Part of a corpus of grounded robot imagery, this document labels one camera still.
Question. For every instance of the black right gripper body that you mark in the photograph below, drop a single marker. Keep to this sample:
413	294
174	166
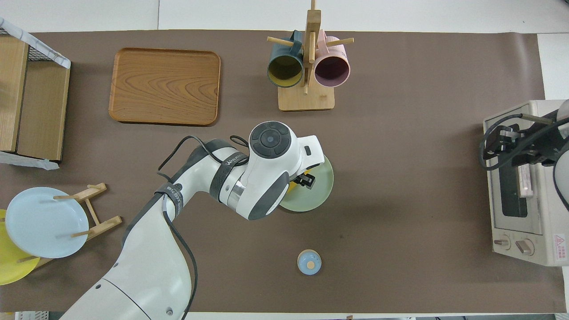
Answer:
540	144

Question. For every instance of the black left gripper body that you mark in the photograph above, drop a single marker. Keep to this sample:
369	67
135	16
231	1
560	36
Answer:
306	180

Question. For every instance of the yellow corn cob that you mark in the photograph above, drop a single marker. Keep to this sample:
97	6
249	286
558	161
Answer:
306	169

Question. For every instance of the pale green plate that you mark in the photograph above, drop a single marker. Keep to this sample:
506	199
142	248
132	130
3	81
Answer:
318	191

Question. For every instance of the beige toaster oven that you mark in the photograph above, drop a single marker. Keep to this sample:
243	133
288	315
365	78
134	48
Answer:
549	213

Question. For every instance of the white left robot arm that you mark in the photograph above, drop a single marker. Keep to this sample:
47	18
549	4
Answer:
146	266

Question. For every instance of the wooden mug tree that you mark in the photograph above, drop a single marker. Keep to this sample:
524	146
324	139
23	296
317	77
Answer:
306	100

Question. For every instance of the blue bell with wooden knob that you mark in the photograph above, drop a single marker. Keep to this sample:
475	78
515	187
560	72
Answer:
309	262

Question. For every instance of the brown table mat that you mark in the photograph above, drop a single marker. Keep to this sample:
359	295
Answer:
400	200

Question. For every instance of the dark teal mug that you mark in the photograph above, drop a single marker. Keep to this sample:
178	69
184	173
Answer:
284	71

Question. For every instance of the pink mug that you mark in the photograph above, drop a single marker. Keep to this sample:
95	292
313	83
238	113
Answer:
332	71

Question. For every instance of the wooden serving tray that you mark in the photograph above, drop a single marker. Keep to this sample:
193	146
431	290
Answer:
164	86

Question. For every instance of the wooden plate rack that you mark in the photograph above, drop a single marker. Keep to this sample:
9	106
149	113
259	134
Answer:
104	224

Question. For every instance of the light blue plate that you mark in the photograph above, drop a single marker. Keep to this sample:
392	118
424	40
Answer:
40	222

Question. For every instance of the yellow plate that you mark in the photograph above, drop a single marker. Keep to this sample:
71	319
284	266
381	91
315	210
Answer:
11	266

